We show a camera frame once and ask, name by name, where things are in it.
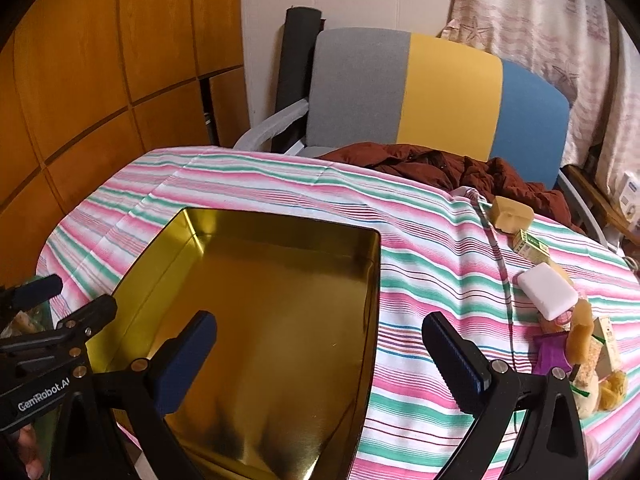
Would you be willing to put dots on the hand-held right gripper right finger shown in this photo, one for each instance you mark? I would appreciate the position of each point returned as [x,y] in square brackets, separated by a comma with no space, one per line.
[460,370]

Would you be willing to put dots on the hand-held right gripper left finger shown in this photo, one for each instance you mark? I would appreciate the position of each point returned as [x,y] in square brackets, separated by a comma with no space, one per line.
[185,360]

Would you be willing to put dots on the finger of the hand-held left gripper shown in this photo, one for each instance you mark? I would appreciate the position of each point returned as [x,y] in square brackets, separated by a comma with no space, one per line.
[95,312]
[35,291]

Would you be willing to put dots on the purple cloth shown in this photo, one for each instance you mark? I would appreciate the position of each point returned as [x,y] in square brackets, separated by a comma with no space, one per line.
[552,352]

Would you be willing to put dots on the gold tin tray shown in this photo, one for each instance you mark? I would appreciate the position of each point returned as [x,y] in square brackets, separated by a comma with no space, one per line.
[280,310]

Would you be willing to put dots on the white sponge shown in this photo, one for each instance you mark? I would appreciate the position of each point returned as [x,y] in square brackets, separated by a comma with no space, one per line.
[545,291]

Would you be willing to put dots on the large coarse brown sponge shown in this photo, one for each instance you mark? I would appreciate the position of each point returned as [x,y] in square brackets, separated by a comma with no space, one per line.
[580,330]

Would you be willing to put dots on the yellow green scourer packet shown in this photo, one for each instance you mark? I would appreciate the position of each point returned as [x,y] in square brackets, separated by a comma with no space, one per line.
[590,357]

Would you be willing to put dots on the cream towel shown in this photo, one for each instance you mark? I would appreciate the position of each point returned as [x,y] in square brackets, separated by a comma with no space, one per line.
[590,402]

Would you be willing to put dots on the yellow cloth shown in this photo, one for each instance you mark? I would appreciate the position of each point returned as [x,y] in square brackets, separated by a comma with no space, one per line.
[614,391]

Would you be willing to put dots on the rounded tan sponge block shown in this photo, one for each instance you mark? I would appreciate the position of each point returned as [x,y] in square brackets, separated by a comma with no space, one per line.
[510,215]

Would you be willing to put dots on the person's left hand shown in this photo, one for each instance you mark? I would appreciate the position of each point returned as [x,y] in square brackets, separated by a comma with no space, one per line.
[27,452]

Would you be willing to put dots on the green translucent bag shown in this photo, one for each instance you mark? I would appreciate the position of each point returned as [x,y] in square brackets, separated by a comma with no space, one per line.
[25,322]

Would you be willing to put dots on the cream carton green print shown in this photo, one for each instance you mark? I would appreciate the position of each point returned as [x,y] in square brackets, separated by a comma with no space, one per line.
[607,345]

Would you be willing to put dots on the pink green striped tablecloth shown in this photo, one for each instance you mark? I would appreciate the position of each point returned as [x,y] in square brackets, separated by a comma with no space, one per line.
[300,190]

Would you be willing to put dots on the brown jacket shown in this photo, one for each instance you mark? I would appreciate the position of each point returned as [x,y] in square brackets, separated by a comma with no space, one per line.
[400,160]

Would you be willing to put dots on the wooden wardrobe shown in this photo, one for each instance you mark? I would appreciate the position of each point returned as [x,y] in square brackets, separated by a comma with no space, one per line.
[100,60]

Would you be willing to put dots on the white blue carton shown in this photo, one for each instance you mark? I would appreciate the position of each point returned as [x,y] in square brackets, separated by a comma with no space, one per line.
[631,195]

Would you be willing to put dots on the grey yellow blue cushion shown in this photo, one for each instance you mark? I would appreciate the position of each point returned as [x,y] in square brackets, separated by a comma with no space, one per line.
[360,90]

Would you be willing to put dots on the black rolled mat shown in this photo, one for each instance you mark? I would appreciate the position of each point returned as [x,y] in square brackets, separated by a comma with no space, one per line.
[295,60]

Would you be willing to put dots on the patterned cream curtain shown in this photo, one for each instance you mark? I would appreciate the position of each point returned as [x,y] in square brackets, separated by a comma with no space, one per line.
[530,10]

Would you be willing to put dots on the dark wooden furniture frame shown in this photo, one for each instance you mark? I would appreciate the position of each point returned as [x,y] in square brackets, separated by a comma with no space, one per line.
[595,200]

